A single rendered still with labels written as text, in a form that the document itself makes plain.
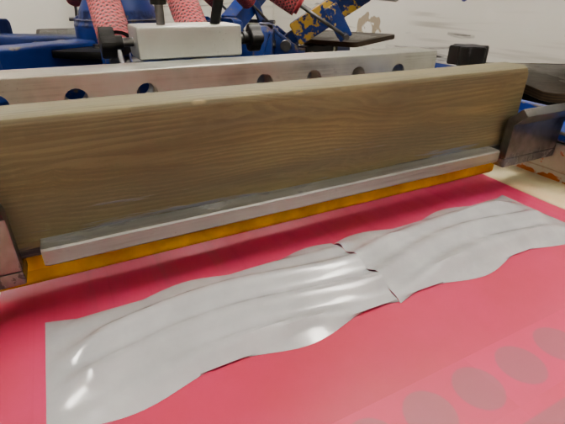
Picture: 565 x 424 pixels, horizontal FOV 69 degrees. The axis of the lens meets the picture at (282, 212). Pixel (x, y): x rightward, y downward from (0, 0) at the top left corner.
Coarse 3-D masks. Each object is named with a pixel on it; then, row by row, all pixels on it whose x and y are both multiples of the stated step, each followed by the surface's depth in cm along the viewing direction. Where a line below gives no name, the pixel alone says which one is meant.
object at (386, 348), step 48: (240, 240) 29; (288, 240) 29; (48, 288) 24; (96, 288) 24; (144, 288) 25; (0, 336) 21; (336, 336) 21; (384, 336) 21; (432, 336) 21; (0, 384) 18; (192, 384) 19; (240, 384) 19; (288, 384) 19; (336, 384) 19; (384, 384) 19
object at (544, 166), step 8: (560, 144) 38; (560, 152) 38; (536, 160) 41; (544, 160) 40; (552, 160) 39; (560, 160) 39; (528, 168) 42; (536, 168) 41; (544, 168) 40; (552, 168) 39; (560, 168) 39; (544, 176) 40; (552, 176) 40; (560, 176) 39
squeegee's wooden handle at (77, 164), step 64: (512, 64) 35; (0, 128) 19; (64, 128) 20; (128, 128) 21; (192, 128) 23; (256, 128) 25; (320, 128) 27; (384, 128) 30; (448, 128) 33; (0, 192) 20; (64, 192) 21; (128, 192) 23; (192, 192) 25; (256, 192) 27
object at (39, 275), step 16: (448, 176) 37; (464, 176) 38; (368, 192) 33; (384, 192) 34; (400, 192) 35; (304, 208) 31; (320, 208) 31; (336, 208) 32; (240, 224) 29; (256, 224) 29; (272, 224) 30; (176, 240) 27; (192, 240) 27; (208, 240) 28; (96, 256) 25; (112, 256) 25; (128, 256) 26; (144, 256) 26; (32, 272) 23; (48, 272) 24; (64, 272) 24; (80, 272) 25
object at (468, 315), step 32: (416, 192) 37; (448, 192) 37; (480, 192) 37; (512, 192) 37; (320, 224) 32; (352, 224) 32; (384, 224) 32; (512, 256) 28; (544, 256) 28; (448, 288) 25; (480, 288) 25; (512, 288) 25; (544, 288) 25; (448, 320) 22; (480, 320) 22; (512, 320) 22
